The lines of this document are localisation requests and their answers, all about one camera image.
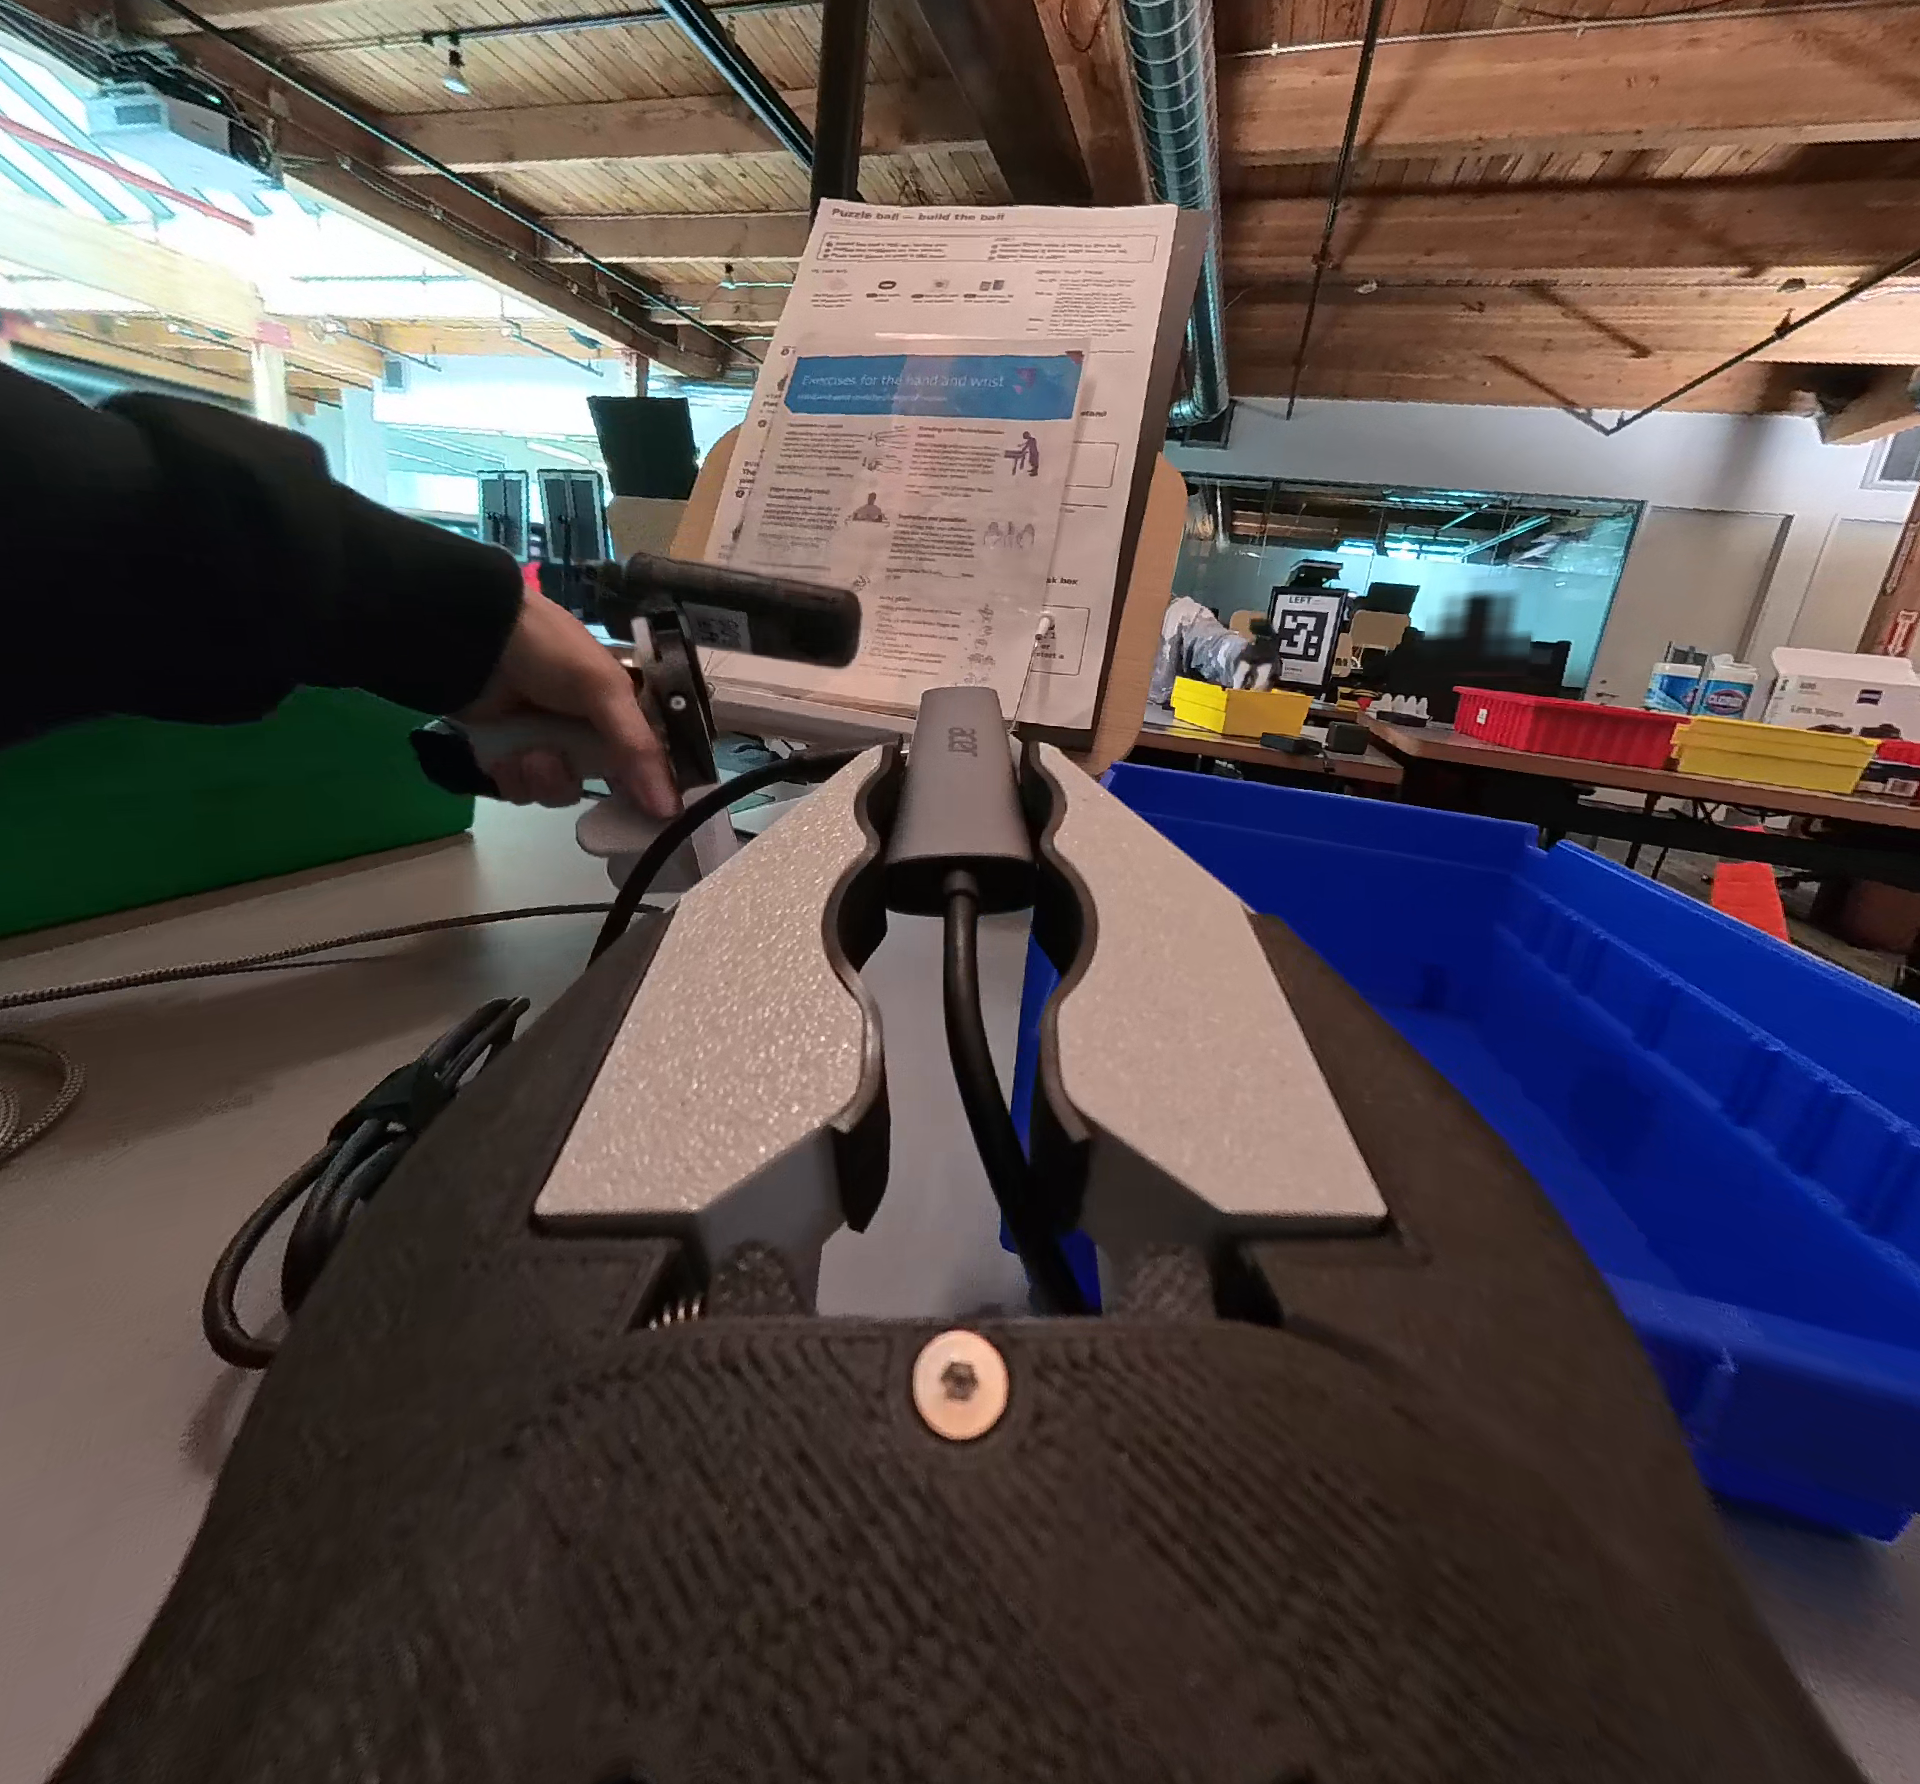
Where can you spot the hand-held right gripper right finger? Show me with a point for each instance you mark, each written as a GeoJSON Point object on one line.
{"type": "Point", "coordinates": [1201, 1049]}

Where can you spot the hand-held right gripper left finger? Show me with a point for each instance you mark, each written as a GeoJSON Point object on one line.
{"type": "Point", "coordinates": [704, 1034]}

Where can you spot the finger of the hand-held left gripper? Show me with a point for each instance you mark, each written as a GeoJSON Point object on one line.
{"type": "Point", "coordinates": [679, 712]}

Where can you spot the person's left hand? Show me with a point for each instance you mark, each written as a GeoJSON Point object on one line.
{"type": "Point", "coordinates": [570, 704]}

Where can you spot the wooden board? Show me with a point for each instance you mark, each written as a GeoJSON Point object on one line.
{"type": "Point", "coordinates": [653, 527]}

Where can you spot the blue header exercise sheet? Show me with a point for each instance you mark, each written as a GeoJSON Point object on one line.
{"type": "Point", "coordinates": [900, 525]}

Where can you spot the black panel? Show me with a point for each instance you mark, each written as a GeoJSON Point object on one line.
{"type": "Point", "coordinates": [642, 448]}

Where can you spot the computer monitor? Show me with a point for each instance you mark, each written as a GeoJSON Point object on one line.
{"type": "Point", "coordinates": [507, 517]}
{"type": "Point", "coordinates": [570, 521]}

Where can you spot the small yellow bin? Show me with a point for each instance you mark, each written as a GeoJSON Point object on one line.
{"type": "Point", "coordinates": [1239, 707]}

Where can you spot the blue plastic bin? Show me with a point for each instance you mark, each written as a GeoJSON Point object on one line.
{"type": "Point", "coordinates": [1575, 1065]}

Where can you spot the instruction sheet on stand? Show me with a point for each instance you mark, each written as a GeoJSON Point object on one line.
{"type": "Point", "coordinates": [1149, 585]}

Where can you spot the wooden work table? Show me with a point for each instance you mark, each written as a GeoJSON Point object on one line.
{"type": "Point", "coordinates": [1500, 782]}

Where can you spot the printed tag sign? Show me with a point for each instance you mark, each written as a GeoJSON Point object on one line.
{"type": "Point", "coordinates": [1304, 637]}

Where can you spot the white instruction sheet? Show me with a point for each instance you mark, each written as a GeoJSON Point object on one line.
{"type": "Point", "coordinates": [1050, 284]}

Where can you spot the red plastic bin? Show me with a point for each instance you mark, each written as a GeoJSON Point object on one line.
{"type": "Point", "coordinates": [1560, 731]}

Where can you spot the green plastic bin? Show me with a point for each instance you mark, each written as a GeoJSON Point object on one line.
{"type": "Point", "coordinates": [180, 824]}

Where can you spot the orange cone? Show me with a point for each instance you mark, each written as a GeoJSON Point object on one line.
{"type": "Point", "coordinates": [1750, 903]}

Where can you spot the wipes canister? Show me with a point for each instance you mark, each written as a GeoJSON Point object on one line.
{"type": "Point", "coordinates": [1728, 689]}
{"type": "Point", "coordinates": [1672, 686]}

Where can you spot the ceiling lamp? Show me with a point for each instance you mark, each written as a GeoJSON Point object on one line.
{"type": "Point", "coordinates": [456, 76]}

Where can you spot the long yellow bin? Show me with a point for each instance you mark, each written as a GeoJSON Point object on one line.
{"type": "Point", "coordinates": [1771, 756]}

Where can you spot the white cardboard box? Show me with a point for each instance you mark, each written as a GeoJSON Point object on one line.
{"type": "Point", "coordinates": [1844, 697]}

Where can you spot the ceiling projector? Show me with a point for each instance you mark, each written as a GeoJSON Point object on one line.
{"type": "Point", "coordinates": [158, 122]}

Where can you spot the black steel post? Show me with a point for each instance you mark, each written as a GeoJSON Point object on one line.
{"type": "Point", "coordinates": [844, 29]}

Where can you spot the black ceiling track rail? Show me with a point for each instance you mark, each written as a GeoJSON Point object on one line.
{"type": "Point", "coordinates": [674, 7]}

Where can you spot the metal ventilation duct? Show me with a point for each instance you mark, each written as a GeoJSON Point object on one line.
{"type": "Point", "coordinates": [1170, 88]}

